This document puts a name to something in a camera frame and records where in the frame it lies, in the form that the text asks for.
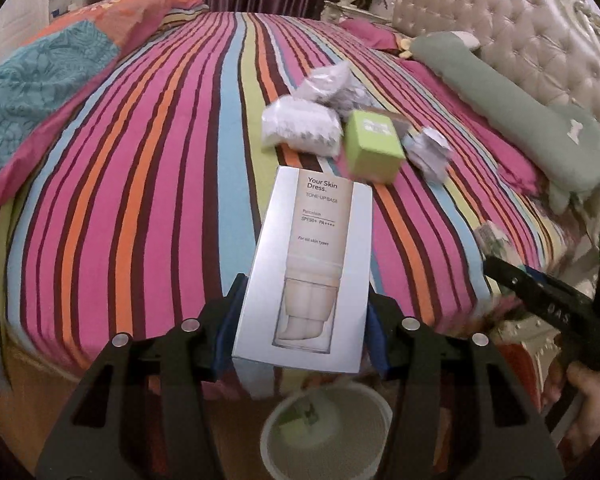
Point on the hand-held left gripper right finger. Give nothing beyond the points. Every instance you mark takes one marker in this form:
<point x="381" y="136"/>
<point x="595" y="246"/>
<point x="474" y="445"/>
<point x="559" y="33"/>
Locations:
<point x="378" y="341"/>

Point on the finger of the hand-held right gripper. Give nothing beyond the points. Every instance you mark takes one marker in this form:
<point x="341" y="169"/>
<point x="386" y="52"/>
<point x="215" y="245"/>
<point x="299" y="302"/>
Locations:
<point x="540" y="287"/>

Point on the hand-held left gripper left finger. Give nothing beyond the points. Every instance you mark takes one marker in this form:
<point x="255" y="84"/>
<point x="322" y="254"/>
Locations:
<point x="226" y="344"/>

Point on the small printed packet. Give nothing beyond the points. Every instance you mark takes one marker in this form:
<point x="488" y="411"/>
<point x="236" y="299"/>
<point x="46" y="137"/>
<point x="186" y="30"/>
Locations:
<point x="495" y="242"/>

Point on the white waste bin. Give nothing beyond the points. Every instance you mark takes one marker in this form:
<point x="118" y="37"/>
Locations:
<point x="330" y="435"/>

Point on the white cosmetics box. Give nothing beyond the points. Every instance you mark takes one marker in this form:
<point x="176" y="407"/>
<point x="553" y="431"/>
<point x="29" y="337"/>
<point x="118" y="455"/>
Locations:
<point x="305" y="260"/>

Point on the large white paper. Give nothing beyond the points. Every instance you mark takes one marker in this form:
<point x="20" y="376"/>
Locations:
<point x="325" y="85"/>

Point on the person's right hand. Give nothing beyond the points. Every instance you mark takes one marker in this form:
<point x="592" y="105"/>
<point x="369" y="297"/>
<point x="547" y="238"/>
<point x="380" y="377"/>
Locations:
<point x="580" y="405"/>

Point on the green carton scrap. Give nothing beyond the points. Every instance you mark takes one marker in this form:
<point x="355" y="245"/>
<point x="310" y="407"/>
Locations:
<point x="296" y="414"/>

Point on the small crumpled white paper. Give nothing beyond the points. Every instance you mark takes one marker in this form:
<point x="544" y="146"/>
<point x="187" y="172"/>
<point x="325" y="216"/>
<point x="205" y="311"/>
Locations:
<point x="427" y="155"/>

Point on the striped bed sheet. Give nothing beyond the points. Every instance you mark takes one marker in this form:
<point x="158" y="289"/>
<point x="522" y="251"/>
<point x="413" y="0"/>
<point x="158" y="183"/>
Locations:
<point x="155" y="185"/>

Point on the long green pillow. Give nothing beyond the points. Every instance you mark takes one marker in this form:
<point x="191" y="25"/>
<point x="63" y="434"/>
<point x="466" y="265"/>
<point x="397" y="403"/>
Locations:
<point x="520" y="110"/>

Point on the green cardboard box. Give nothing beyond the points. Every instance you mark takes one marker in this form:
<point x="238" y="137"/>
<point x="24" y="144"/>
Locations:
<point x="372" y="147"/>

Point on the white crumpled plastic packet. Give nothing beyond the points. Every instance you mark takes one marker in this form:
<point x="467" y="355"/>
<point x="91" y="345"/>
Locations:
<point x="300" y="127"/>

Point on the white pillow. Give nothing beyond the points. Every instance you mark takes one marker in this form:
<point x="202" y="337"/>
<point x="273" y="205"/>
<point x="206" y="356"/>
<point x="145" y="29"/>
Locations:
<point x="465" y="40"/>

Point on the tufted beige headboard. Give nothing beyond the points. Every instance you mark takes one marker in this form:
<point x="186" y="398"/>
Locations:
<point x="530" y="20"/>

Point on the yellow plush toy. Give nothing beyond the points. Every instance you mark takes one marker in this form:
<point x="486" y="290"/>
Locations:
<point x="406" y="46"/>

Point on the orange and teal quilt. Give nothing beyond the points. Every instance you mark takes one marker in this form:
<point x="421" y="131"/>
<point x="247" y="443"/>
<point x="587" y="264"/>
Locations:
<point x="55" y="90"/>

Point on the white nightstand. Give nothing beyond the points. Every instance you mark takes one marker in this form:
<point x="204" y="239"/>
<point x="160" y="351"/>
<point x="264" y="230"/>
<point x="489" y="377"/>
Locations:
<point x="357" y="12"/>

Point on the ornate white bed frame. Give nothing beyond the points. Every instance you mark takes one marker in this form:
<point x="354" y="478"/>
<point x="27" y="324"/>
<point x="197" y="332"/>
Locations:
<point x="535" y="357"/>

